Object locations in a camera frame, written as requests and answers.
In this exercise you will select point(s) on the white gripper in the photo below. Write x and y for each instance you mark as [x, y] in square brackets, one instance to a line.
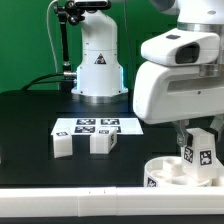
[165, 94]

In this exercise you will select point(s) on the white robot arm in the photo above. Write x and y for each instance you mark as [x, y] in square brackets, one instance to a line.
[198, 40]

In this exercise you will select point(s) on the white marker sheet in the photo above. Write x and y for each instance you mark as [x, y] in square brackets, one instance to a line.
[87, 126]

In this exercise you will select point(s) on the white front fence rail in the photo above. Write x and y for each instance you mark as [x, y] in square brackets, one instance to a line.
[110, 201]

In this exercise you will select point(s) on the black mounted camera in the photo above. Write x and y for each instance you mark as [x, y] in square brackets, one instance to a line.
[92, 4]

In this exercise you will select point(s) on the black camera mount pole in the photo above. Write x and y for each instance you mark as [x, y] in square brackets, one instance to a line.
[68, 13]

